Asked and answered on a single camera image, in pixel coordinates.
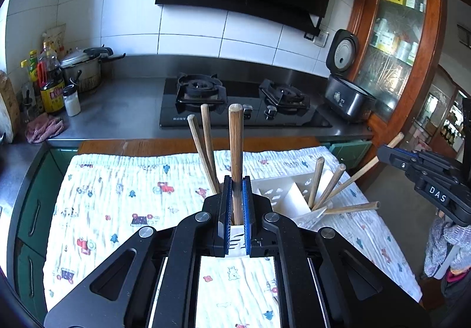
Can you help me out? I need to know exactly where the person's dark clothing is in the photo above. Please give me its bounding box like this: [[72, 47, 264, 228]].
[[441, 269, 471, 301]]

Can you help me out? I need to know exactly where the white chopstick holder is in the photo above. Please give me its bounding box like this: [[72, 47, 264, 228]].
[[221, 173, 332, 259]]

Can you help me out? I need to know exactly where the pink rag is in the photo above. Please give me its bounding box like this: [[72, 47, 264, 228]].
[[24, 113, 65, 144]]

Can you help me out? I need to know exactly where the steel pressure cooker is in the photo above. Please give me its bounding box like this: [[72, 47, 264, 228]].
[[59, 44, 126, 94]]

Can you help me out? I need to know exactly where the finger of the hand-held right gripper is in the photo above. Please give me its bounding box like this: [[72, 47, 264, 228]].
[[383, 146, 460, 185], [377, 154, 429, 183]]

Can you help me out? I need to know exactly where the black gas stove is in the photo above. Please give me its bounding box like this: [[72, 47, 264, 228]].
[[159, 72, 334, 130]]

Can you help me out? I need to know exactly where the large dark soy sauce bottle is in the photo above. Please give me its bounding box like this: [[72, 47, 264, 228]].
[[38, 42, 66, 115]]

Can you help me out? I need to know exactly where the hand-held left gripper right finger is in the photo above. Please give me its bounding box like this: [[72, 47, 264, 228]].
[[242, 176, 432, 328]]

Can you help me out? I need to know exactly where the white cartoon printed cloth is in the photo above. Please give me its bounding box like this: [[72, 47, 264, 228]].
[[44, 147, 423, 328]]

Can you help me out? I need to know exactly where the clear bottle with yellow cap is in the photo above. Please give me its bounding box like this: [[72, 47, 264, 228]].
[[20, 59, 34, 108]]

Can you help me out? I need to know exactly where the yellow packet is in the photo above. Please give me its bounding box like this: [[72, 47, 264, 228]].
[[42, 23, 67, 53]]

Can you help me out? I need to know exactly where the green base cabinet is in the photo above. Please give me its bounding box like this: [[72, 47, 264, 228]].
[[10, 147, 80, 314]]

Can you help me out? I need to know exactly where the wooden glass door cabinet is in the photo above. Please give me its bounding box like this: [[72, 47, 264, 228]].
[[346, 0, 448, 152]]

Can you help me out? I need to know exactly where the white jar with black lid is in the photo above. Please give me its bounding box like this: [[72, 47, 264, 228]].
[[62, 85, 82, 117]]

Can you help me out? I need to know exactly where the round wooden cutting board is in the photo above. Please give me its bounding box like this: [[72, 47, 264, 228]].
[[0, 70, 21, 142]]

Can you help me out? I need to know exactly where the green bottle with yellow cap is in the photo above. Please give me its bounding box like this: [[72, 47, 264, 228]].
[[29, 50, 40, 93]]

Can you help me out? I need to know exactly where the black rice cooker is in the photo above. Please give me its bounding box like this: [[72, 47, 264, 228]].
[[324, 29, 378, 123]]

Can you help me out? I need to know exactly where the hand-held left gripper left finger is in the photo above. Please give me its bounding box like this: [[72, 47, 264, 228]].
[[43, 175, 233, 328]]

